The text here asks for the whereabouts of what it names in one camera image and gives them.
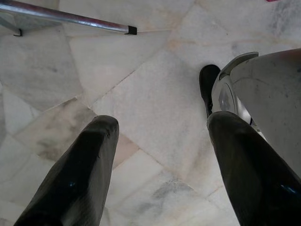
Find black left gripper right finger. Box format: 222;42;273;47
206;112;301;226

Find silver metal clothes rack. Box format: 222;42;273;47
0;0;138;37

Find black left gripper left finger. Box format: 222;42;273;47
13;114;119;226

